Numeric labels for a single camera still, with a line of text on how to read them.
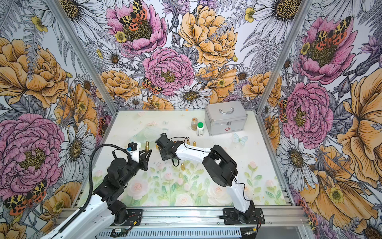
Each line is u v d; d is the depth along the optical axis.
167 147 0.72
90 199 0.53
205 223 0.76
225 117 1.02
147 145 0.75
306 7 0.72
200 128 1.01
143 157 0.70
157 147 0.75
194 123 1.06
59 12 0.73
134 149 0.65
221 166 0.53
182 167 0.89
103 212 0.55
